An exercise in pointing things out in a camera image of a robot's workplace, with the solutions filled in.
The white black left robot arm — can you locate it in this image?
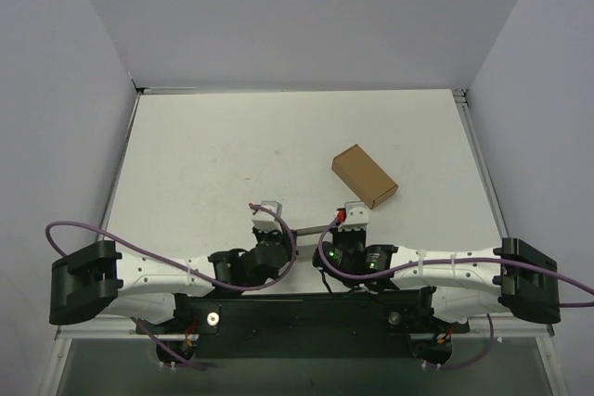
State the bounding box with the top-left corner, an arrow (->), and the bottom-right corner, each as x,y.
49,229 -> 297,333

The aluminium table frame rail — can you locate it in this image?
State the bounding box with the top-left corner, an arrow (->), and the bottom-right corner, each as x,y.
55,87 -> 556,341

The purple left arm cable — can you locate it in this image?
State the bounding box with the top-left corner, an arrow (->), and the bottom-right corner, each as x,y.
45,203 -> 298,372

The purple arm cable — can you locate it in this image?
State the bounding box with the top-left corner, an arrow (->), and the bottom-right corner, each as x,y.
317,214 -> 594,372
45,203 -> 298,372

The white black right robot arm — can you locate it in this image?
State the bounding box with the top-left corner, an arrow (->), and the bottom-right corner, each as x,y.
312,228 -> 561,325

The white paper box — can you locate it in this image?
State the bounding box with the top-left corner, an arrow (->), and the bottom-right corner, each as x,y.
292,225 -> 326,248

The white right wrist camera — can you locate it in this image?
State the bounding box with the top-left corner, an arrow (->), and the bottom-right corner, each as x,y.
336,201 -> 369,231

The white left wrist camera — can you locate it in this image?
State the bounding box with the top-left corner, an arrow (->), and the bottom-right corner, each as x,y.
249,200 -> 282,233

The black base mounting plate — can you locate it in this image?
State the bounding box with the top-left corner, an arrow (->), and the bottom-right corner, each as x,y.
136,287 -> 470,362

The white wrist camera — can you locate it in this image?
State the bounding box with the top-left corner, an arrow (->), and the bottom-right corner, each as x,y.
336,201 -> 369,231
249,200 -> 282,233

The brown folded cardboard box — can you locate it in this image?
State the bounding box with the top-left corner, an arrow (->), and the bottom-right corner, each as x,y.
331,145 -> 398,210

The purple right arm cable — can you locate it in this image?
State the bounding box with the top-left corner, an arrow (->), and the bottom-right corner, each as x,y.
317,214 -> 594,372

